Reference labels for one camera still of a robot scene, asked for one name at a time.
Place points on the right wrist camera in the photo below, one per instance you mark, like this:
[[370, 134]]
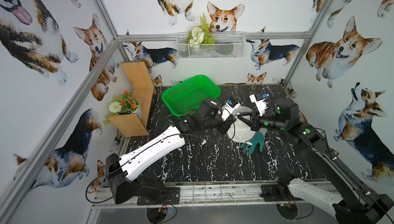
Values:
[[259, 100]]

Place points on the green plastic basket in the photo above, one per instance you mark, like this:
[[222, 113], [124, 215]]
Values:
[[189, 94]]

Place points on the white wire wall basket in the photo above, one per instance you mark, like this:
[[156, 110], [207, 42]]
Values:
[[226, 45]]

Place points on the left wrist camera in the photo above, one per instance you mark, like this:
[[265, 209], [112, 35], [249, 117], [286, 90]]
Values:
[[229, 108]]

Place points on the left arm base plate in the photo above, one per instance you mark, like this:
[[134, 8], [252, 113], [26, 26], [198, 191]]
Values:
[[159, 196]]

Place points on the white flower fern bouquet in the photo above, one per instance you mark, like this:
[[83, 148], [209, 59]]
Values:
[[200, 35]]

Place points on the potted flower plant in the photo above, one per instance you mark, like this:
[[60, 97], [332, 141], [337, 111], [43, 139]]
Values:
[[124, 104]]

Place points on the green rubber glove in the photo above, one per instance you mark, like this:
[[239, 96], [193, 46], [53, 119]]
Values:
[[256, 143]]

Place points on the wooden shelf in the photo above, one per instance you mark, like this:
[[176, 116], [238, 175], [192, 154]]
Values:
[[143, 90]]

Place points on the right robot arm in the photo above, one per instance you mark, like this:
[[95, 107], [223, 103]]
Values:
[[355, 202]]

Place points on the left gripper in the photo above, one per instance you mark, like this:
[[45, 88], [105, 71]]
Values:
[[229, 122]]

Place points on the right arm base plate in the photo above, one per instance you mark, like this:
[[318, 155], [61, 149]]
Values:
[[276, 192]]

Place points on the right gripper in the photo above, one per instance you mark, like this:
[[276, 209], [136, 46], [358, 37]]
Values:
[[254, 122]]

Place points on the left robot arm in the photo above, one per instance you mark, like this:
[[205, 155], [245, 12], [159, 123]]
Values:
[[123, 173]]

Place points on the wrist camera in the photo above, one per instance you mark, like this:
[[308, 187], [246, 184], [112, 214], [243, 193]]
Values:
[[259, 100], [229, 108]]

